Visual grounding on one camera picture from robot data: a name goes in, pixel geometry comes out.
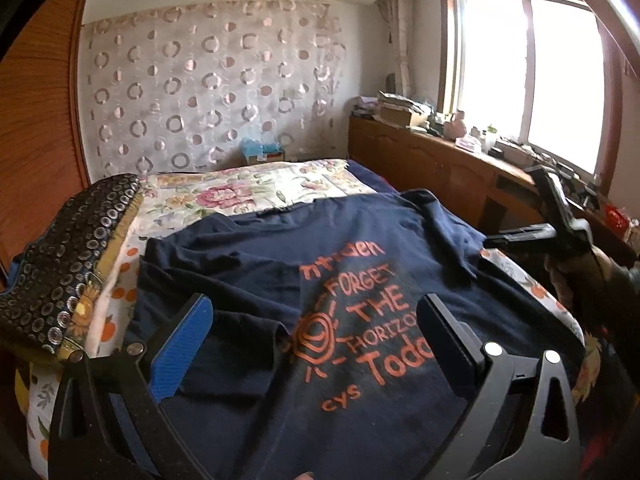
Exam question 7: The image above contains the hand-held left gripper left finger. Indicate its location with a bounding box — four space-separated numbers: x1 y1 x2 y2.
47 294 216 480

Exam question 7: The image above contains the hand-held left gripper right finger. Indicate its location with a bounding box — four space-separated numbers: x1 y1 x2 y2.
421 293 584 480

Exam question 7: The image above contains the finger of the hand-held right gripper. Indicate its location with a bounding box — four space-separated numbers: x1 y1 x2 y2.
482 225 557 251

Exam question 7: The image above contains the navy printed t-shirt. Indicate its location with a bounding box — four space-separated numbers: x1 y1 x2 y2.
122 188 587 480

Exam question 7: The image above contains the person's right hand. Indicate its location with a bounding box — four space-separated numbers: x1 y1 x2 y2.
544 247 613 322

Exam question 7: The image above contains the red packet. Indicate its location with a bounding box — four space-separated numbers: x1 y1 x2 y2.
604 204 632 235

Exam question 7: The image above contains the orange print bed sheet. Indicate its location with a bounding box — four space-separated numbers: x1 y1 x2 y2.
15 220 608 480

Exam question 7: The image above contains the wooden cabinet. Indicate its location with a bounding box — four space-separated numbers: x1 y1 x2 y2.
347 114 640 273

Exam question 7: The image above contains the pink figurine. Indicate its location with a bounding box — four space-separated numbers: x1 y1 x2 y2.
446 110 469 137

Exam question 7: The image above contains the window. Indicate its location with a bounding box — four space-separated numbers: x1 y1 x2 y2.
439 0 633 193

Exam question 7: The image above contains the black circle patterned folded cloth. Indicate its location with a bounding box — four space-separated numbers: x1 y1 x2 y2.
0 174 146 363

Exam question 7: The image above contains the navy blanket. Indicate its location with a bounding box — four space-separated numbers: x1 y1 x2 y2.
345 159 401 196

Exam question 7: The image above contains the cardboard box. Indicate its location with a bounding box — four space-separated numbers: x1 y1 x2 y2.
382 107 430 129

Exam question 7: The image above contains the floral blanket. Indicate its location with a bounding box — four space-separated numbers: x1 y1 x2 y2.
134 157 377 231

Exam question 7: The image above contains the stack of papers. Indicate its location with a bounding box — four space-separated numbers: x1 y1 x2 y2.
352 90 437 130

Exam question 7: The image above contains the blue tissue pack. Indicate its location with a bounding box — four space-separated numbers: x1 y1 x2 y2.
240 137 287 163

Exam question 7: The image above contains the white wrapped pipe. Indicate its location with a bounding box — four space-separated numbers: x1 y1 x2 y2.
384 0 417 103

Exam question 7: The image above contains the wooden wardrobe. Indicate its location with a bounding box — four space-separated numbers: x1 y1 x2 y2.
0 0 103 293

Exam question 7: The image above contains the circle patterned sheer curtain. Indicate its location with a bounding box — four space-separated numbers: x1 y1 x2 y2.
81 0 352 182

